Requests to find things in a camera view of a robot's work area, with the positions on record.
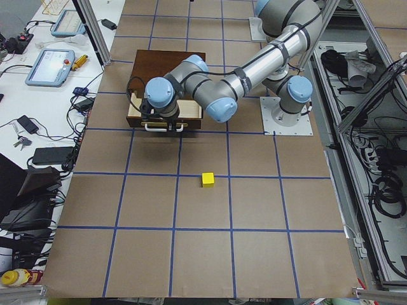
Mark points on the light wood drawer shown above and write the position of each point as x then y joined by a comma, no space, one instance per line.
177,116

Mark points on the black power adapter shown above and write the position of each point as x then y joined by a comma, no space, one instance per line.
108,24

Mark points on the small blue device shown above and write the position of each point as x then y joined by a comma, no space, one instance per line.
80,91

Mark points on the far blue teach pendant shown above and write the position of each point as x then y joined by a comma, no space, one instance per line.
68,24

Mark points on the keys bunch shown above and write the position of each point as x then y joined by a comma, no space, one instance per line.
22,142

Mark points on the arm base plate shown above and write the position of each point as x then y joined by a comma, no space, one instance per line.
279,123
256,30

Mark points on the dark wooden drawer cabinet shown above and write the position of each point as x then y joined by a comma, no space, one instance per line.
150,64

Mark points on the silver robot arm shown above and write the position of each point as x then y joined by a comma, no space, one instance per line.
293,27

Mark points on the black phone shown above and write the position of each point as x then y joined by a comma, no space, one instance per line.
27,124

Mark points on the yellow cube block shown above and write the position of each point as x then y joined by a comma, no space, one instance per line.
208,179

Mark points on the blue teach pendant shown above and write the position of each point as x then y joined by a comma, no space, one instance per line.
68,24
51,68

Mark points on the near blue teach pendant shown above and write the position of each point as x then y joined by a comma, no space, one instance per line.
51,68

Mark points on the yellow red bottle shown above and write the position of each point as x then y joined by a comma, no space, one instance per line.
21,277

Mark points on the aluminium frame post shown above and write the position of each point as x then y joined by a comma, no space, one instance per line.
89,20

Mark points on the gold metal cylinder tool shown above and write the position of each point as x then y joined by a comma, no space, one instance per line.
79,62

